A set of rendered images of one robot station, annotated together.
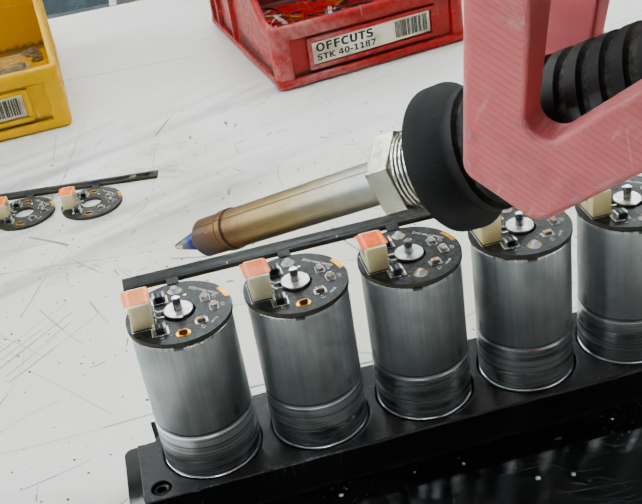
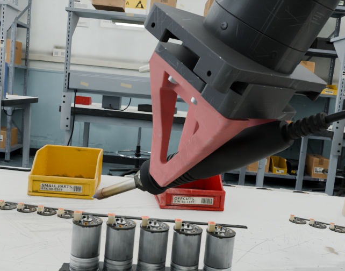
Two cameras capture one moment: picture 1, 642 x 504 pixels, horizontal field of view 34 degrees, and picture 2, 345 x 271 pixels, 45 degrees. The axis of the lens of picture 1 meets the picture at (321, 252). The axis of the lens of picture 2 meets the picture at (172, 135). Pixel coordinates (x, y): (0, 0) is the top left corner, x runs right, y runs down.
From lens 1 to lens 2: 0.14 m
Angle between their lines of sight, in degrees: 26
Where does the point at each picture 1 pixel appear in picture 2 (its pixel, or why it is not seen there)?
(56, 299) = (63, 235)
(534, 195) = (160, 178)
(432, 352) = (152, 255)
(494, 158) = (154, 168)
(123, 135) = (107, 206)
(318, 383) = (117, 252)
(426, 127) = (146, 164)
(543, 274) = (189, 241)
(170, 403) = (75, 244)
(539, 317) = (186, 255)
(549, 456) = not seen: outside the picture
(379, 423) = not seen: outside the picture
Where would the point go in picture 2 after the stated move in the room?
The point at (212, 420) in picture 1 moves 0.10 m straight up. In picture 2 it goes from (85, 254) to (94, 131)
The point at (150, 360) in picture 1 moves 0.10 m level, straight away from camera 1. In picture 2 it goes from (74, 229) to (87, 195)
